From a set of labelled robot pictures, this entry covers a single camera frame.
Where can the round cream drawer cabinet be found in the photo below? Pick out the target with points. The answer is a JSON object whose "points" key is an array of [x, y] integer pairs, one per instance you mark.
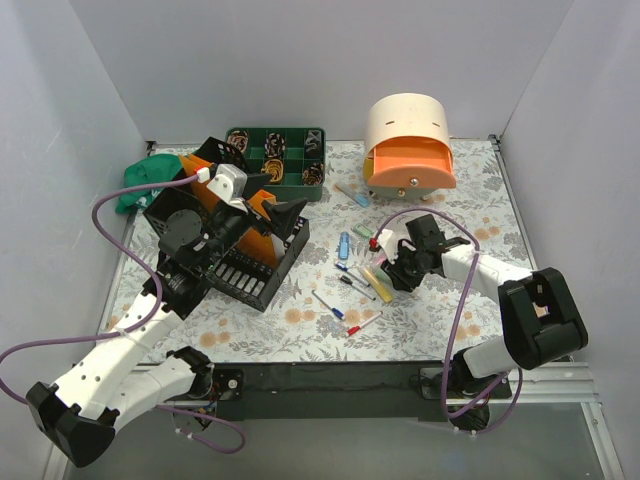
{"points": [[407, 151]]}

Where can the yellow highlighter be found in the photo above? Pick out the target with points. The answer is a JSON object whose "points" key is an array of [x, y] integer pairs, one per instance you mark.
{"points": [[377, 285]]}

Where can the green compartment tray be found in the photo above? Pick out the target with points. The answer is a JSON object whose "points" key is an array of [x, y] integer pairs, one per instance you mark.
{"points": [[294, 157]]}

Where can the green cloth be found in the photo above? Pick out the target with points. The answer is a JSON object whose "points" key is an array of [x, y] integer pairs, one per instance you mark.
{"points": [[153, 169]]}

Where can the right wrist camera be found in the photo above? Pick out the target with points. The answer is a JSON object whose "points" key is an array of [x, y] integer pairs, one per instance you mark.
{"points": [[388, 242]]}

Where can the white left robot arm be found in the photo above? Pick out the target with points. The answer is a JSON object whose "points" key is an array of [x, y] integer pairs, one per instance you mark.
{"points": [[82, 410]]}

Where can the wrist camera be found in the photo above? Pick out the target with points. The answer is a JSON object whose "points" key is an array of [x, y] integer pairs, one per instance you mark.
{"points": [[227, 182], [388, 242]]}

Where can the white marker red cap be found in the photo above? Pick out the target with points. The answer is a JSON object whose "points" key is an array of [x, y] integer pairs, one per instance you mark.
{"points": [[353, 330]]}

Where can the orange file folder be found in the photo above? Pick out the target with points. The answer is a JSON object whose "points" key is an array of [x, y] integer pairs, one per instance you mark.
{"points": [[263, 248]]}

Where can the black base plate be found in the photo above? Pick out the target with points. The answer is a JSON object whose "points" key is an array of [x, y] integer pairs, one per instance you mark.
{"points": [[325, 390]]}

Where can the green highlighter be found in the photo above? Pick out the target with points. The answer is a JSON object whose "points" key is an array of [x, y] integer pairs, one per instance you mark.
{"points": [[384, 278]]}

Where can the white marker black cap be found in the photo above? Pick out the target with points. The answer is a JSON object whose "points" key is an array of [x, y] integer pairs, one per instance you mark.
{"points": [[348, 281]]}

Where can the small white marker blue cap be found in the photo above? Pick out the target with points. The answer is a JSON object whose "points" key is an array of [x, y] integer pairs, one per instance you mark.
{"points": [[351, 273]]}

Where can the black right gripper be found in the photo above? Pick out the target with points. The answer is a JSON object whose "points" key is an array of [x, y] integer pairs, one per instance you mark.
{"points": [[400, 267]]}

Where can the black mesh file organizer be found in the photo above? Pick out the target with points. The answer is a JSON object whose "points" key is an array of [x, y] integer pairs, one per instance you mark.
{"points": [[190, 263]]}

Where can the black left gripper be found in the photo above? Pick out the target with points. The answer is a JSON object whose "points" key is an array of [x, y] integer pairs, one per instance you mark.
{"points": [[251, 208]]}

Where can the blue correction tape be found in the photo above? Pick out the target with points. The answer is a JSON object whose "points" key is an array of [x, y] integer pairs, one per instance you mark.
{"points": [[344, 246]]}

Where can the grey marker light-blue cap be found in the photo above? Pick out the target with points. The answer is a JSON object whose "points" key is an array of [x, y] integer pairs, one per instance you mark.
{"points": [[355, 196]]}

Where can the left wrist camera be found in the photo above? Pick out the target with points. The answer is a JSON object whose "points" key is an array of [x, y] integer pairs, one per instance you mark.
{"points": [[227, 182]]}

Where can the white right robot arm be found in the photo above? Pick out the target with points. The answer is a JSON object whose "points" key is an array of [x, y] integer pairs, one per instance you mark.
{"points": [[540, 320]]}

